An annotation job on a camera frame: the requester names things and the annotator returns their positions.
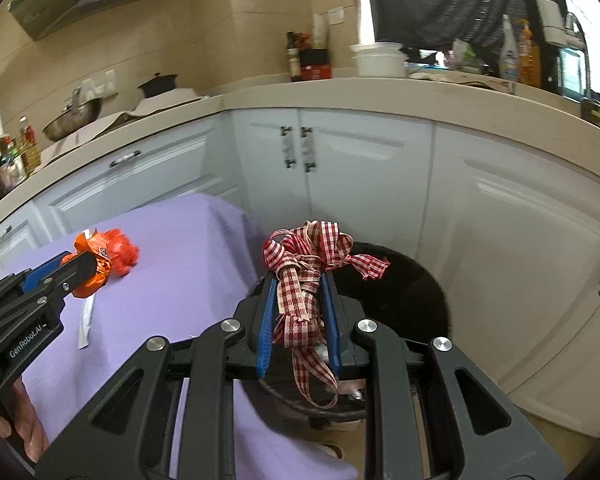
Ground dark sauce bottle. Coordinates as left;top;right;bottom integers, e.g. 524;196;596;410
286;31;302;82

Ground person's left hand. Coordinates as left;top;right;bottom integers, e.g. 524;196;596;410
0;377;50;463

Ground white water filter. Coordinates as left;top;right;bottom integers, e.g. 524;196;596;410
536;0;563;46

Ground black cooking pot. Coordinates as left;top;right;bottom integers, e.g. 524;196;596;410
138;72;178;98

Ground black lined trash bin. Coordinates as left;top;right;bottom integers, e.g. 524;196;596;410
245;241;453;428

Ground red checkered ribbon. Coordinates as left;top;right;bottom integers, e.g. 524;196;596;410
262;220;391;408

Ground white paper packets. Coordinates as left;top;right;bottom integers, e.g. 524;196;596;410
312;12;328;51

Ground black storage box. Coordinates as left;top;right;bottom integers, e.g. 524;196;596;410
300;49;332;81

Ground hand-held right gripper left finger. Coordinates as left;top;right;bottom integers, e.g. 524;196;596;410
35;270;281;480

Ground metal wok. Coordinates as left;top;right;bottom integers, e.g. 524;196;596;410
42;87;103;142

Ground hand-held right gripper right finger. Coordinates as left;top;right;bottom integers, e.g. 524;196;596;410
320;272;566;480

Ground group of condiment bottles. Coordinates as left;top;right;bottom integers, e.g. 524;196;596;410
0;116;41;216

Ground orange snack wrapper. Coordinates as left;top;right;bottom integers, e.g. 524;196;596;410
60;230;115;300

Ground metal faucet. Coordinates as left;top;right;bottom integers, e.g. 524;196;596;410
562;10;593;96

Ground white kitchen cabinet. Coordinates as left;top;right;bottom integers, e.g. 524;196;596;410
0;105;600;436

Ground cabinet door handle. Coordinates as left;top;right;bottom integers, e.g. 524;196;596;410
300;126;316;173
280;126;297;170

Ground orange liquid bottle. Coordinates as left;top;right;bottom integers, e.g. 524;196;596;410
517;19;543;87

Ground white printed sachet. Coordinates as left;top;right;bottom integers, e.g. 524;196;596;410
77;292;96;350

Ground green plastic bag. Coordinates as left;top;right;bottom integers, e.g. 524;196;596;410
450;40;481;68

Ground red plastic bag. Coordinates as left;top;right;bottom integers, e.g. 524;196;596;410
105;228;141;278

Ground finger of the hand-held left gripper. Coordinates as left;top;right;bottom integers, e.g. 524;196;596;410
10;249;97;313
0;252;76;307

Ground long cabinet handle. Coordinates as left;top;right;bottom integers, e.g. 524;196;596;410
109;150;142;168

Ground beige stove cover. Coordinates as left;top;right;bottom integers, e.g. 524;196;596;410
45;87;211;161

